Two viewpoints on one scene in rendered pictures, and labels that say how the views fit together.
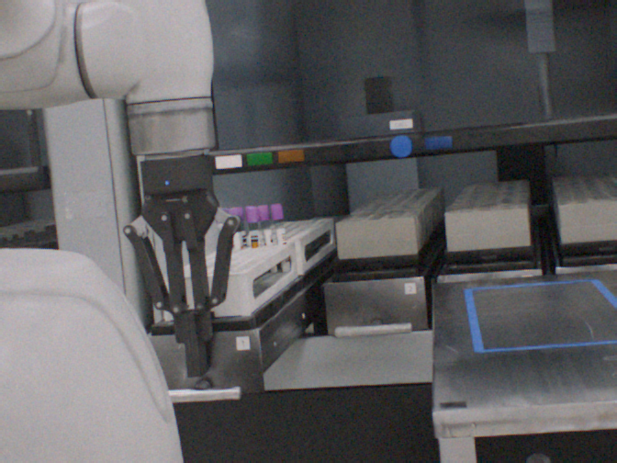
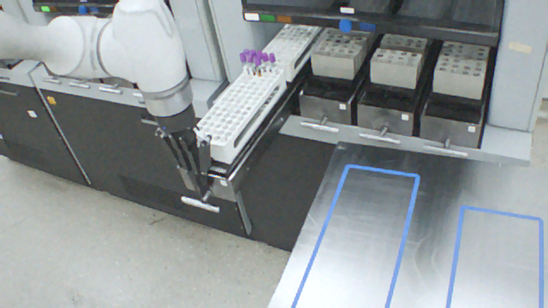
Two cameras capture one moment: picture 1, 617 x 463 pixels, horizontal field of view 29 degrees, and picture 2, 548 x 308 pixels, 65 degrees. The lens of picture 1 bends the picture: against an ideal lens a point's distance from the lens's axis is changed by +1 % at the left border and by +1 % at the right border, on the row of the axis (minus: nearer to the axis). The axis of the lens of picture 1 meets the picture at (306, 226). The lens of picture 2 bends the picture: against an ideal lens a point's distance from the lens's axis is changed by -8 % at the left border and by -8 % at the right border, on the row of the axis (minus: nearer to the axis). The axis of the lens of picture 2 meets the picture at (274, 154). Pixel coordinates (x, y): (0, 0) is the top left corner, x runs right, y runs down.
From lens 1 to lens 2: 0.85 m
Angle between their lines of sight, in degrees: 41
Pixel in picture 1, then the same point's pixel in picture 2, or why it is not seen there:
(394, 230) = (342, 63)
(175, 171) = (167, 123)
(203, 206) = (188, 133)
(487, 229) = (392, 73)
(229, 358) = (218, 186)
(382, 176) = not seen: outside the picture
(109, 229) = (200, 35)
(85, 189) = (187, 15)
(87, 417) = not seen: outside the picture
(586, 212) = (449, 77)
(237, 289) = (222, 152)
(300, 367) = (288, 127)
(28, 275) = not seen: outside the picture
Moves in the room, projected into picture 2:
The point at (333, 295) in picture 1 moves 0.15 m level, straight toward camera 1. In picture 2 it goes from (303, 101) to (288, 140)
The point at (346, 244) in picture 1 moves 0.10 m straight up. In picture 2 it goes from (316, 66) to (312, 30)
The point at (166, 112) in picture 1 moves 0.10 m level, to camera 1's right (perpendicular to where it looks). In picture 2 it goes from (154, 98) to (206, 99)
